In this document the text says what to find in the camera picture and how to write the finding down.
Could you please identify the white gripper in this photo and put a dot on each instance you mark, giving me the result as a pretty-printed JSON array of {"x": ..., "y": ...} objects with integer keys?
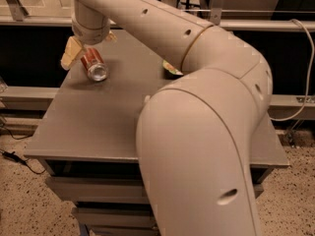
[{"x": 91, "y": 33}]

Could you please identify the red coke can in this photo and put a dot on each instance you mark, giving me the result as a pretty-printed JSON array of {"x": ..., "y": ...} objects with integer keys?
[{"x": 96, "y": 69}]

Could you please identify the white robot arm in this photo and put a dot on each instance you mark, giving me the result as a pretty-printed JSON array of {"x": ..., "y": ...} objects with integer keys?
[{"x": 194, "y": 136}]

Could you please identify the clear plastic water bottle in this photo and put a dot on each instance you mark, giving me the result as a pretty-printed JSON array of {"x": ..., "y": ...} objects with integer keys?
[{"x": 147, "y": 98}]

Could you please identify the green chip bag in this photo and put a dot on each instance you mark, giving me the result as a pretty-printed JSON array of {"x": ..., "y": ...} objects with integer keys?
[{"x": 168, "y": 67}]

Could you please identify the grey drawer cabinet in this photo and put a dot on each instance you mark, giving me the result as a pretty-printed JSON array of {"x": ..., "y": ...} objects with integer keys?
[{"x": 89, "y": 130}]

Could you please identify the metal railing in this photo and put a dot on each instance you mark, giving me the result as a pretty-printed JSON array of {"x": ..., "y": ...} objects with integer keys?
[{"x": 266, "y": 15}]

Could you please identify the top grey drawer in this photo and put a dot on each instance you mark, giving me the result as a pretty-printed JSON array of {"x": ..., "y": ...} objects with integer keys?
[{"x": 92, "y": 190}]

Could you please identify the grey drawer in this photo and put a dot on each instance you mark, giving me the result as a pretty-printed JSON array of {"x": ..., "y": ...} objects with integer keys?
[
  {"x": 114, "y": 217},
  {"x": 92, "y": 190}
]

